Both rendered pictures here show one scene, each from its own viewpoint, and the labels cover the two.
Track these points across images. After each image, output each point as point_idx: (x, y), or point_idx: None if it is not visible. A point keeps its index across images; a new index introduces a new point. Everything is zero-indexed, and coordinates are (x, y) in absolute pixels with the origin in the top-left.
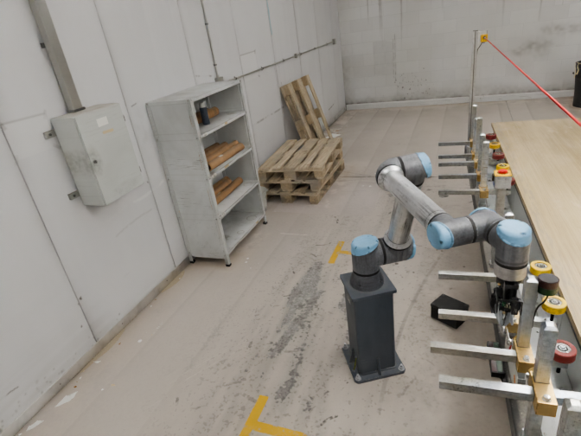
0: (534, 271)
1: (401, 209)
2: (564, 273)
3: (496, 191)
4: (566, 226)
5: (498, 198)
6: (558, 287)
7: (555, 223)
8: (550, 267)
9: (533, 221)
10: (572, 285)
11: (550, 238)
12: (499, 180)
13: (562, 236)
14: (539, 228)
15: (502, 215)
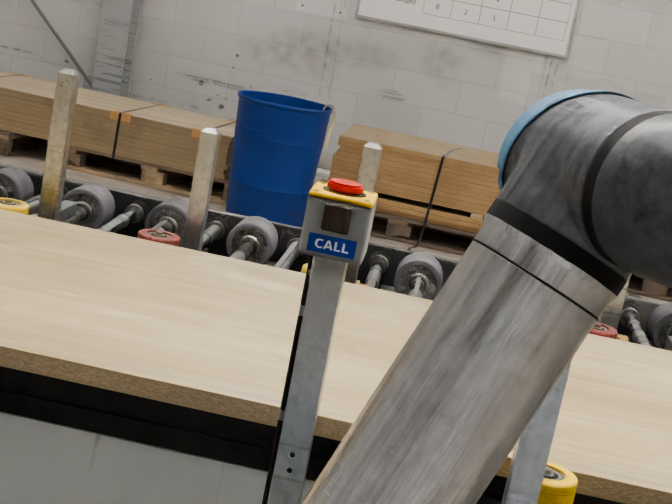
0: (569, 494)
1: (495, 473)
2: (578, 462)
3: (317, 282)
4: (268, 368)
5: (337, 307)
6: (648, 494)
7: (245, 373)
8: (557, 465)
9: (220, 393)
10: (642, 473)
11: (351, 410)
12: (370, 223)
13: (341, 394)
14: (278, 401)
15: (324, 379)
